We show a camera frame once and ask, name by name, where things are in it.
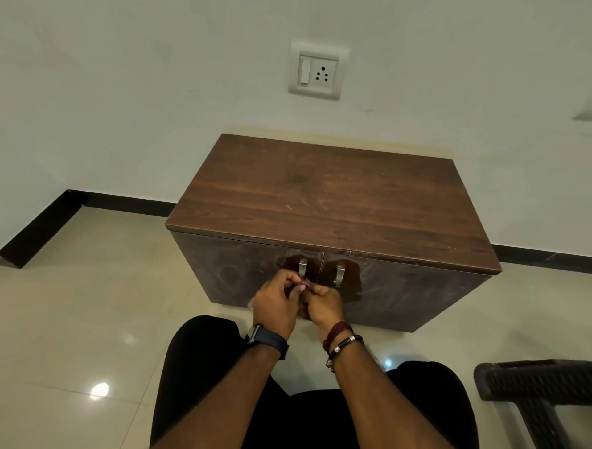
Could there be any person's left hand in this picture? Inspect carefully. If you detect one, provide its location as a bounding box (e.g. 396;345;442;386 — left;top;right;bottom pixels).
252;269;307;341

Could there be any dark woven plastic stool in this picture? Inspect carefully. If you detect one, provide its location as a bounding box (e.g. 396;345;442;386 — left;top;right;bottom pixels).
474;360;592;449

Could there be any maroon thread wristband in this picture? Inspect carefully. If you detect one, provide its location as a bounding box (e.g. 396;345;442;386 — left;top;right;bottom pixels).
322;321;355;355

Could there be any person's black trouser leg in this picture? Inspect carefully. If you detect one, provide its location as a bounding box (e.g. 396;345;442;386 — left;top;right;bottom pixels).
150;315;480;449

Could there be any black smartwatch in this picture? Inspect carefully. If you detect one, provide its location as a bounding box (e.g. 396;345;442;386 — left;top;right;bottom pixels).
245;323;291;361

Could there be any brown wooden cabinet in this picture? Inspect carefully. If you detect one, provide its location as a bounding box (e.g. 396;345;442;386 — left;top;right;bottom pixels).
165;134;503;334

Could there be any person's left forearm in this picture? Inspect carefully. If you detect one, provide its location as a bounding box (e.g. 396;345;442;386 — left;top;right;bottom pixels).
152;344;283;449

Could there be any small white switch socket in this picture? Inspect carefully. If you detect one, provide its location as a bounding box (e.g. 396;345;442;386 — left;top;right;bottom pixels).
288;41;345;102

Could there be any person's right forearm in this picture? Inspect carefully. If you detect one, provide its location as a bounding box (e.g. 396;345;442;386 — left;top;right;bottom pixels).
332;344;456;449

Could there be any person's right hand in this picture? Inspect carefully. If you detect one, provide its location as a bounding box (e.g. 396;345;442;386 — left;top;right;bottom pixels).
300;284;347;343

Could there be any black silver beaded bracelet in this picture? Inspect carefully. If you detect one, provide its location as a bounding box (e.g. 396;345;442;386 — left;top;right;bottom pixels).
325;334;365;373

